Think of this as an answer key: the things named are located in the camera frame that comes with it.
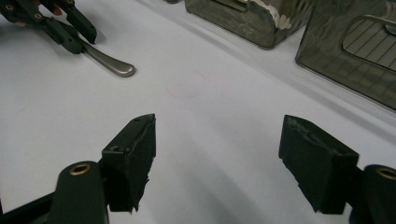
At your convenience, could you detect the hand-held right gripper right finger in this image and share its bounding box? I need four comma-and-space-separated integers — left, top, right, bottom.
277, 114, 361, 217

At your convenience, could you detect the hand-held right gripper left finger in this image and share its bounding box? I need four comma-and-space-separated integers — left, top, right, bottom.
100, 113, 157, 215

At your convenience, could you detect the steel table knife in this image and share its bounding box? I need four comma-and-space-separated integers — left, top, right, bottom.
78, 38, 137, 78

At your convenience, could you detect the translucent brown storage bin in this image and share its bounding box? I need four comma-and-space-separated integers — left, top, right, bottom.
184, 0, 314, 50
294, 0, 396, 112

